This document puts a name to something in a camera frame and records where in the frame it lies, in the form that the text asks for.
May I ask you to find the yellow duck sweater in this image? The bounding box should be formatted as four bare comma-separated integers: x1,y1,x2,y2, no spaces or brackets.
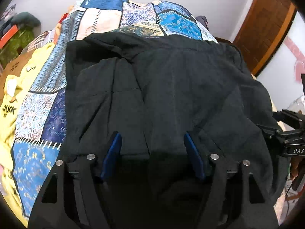
1,42,55,226

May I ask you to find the black jacket garment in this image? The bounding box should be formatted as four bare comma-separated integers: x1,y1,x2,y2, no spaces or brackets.
60,32,287,228

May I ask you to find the brown wooden door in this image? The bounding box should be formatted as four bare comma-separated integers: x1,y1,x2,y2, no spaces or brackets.
233,0,297,76

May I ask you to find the green patterned bag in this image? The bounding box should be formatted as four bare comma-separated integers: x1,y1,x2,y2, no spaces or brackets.
1,12,41,69

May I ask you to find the blue patchwork bed quilt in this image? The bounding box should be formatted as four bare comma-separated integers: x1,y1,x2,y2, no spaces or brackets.
12,0,214,219

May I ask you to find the orange red box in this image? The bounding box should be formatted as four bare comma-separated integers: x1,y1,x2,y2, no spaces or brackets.
0,25,18,49

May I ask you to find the striped folded clothes pile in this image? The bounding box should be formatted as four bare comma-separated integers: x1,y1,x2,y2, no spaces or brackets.
27,30,55,52

